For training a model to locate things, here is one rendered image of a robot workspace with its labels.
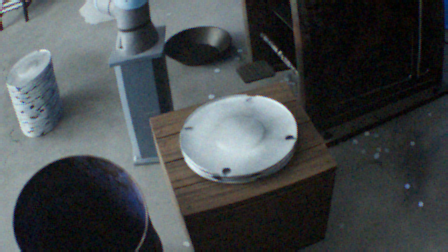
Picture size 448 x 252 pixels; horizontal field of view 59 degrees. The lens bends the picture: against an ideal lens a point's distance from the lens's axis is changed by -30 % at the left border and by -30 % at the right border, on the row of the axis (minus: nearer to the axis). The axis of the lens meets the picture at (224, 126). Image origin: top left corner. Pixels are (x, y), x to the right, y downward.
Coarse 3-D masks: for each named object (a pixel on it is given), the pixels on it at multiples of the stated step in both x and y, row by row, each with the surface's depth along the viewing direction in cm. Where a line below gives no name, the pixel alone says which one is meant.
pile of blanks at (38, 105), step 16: (48, 64) 195; (32, 80) 187; (48, 80) 197; (16, 96) 190; (32, 96) 191; (48, 96) 199; (16, 112) 200; (32, 112) 196; (48, 112) 202; (32, 128) 202; (48, 128) 206
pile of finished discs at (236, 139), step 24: (240, 96) 147; (192, 120) 142; (216, 120) 141; (240, 120) 140; (264, 120) 140; (288, 120) 139; (192, 144) 136; (216, 144) 135; (240, 144) 133; (264, 144) 133; (288, 144) 132; (192, 168) 133; (216, 168) 129; (240, 168) 128; (264, 168) 127
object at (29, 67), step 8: (24, 56) 205; (32, 56) 204; (40, 56) 202; (48, 56) 200; (16, 64) 202; (24, 64) 198; (32, 64) 196; (40, 64) 196; (8, 72) 197; (16, 72) 195; (24, 72) 192; (32, 72) 192; (40, 72) 189; (8, 80) 191; (16, 80) 190; (24, 80) 188
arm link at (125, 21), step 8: (112, 0) 151; (120, 0) 146; (128, 0) 145; (136, 0) 146; (144, 0) 149; (112, 8) 151; (120, 8) 148; (128, 8) 147; (136, 8) 148; (144, 8) 151; (120, 16) 150; (128, 16) 149; (136, 16) 150; (144, 16) 152; (120, 24) 152; (128, 24) 151; (136, 24) 152
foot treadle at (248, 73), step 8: (248, 64) 196; (256, 64) 196; (264, 64) 196; (280, 64) 197; (296, 64) 197; (240, 72) 193; (248, 72) 193; (256, 72) 192; (264, 72) 192; (272, 72) 191; (248, 80) 189; (256, 80) 190
